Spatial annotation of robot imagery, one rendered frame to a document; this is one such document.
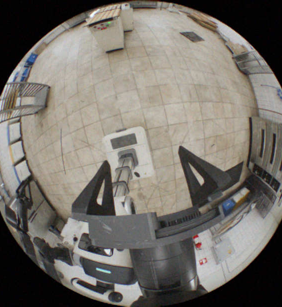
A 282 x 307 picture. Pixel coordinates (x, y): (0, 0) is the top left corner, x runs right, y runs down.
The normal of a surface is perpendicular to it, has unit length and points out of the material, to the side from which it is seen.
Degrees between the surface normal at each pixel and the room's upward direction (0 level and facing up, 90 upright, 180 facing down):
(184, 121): 0
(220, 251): 90
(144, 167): 0
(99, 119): 0
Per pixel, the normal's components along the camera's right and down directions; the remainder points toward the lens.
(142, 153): 0.04, 0.31
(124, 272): -0.22, -0.92
